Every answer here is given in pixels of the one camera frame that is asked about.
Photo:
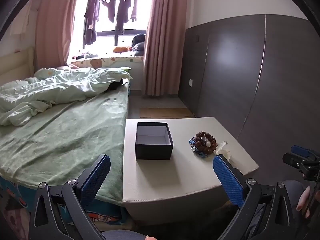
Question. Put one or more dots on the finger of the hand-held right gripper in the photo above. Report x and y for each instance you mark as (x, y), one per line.
(302, 151)

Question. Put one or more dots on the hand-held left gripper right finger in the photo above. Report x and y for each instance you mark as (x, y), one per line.
(228, 177)

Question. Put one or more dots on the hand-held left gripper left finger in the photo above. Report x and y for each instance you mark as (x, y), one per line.
(96, 177)

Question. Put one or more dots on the white tissue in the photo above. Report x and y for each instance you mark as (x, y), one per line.
(221, 148)

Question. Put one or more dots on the black box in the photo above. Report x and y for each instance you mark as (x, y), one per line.
(153, 152)

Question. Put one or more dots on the person's right hand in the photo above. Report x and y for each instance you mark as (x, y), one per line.
(302, 201)

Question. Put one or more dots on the person's leg in grey trousers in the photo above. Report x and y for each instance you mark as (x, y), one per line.
(292, 190)

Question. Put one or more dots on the white low table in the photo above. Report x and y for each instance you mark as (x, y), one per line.
(190, 175)

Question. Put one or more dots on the bed with green sheet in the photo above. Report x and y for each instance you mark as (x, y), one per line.
(62, 142)

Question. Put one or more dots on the light green duvet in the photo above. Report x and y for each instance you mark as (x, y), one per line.
(50, 87)

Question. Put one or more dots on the printed window seat cushion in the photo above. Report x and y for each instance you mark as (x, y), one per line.
(107, 61)

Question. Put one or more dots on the dark clothes on sill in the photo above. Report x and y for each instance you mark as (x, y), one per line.
(85, 55)

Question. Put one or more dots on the orange plush toy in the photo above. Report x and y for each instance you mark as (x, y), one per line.
(121, 49)

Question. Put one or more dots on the grey cushion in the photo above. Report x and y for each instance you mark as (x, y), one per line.
(138, 49)

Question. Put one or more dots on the beige headboard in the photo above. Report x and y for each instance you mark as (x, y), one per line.
(15, 65)

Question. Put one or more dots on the dark blue cushion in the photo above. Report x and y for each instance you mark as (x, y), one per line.
(137, 38)

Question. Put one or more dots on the pink curtain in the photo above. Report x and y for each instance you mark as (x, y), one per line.
(165, 42)
(52, 30)

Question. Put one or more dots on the long dark hanging garment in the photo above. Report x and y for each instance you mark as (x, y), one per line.
(90, 25)

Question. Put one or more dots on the pale hanging cloth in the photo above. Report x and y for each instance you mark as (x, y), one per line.
(23, 22)

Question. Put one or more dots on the white wall socket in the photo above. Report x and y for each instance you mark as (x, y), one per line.
(190, 82)

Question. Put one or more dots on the window with dark frame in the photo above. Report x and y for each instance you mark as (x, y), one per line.
(105, 33)

